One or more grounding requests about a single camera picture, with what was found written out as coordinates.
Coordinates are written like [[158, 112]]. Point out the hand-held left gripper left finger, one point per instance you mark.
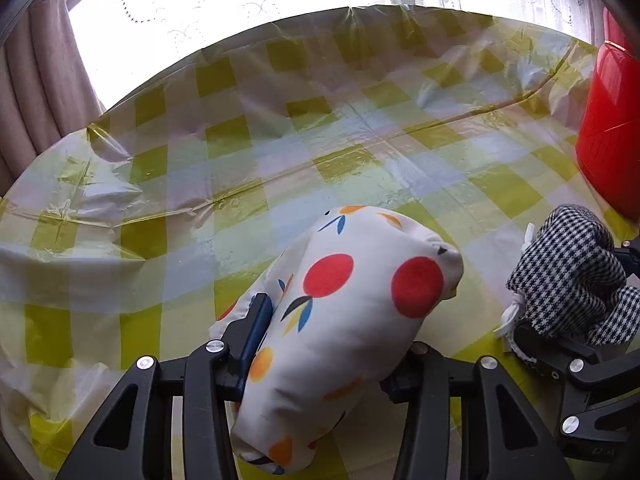
[[257, 320]]

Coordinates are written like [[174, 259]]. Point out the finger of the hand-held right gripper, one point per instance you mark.
[[565, 360], [630, 260]]

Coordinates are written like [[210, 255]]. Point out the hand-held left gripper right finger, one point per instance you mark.
[[400, 385]]

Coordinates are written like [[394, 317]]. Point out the black white houndstooth pouch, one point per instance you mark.
[[565, 280]]

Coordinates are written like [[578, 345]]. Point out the white fruit print pouch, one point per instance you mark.
[[345, 320]]

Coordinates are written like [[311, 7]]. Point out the red thermos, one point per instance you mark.
[[610, 125]]

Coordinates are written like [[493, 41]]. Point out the green checked plastic tablecloth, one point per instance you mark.
[[300, 150]]

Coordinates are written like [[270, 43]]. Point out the beige curtain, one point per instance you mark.
[[40, 85]]

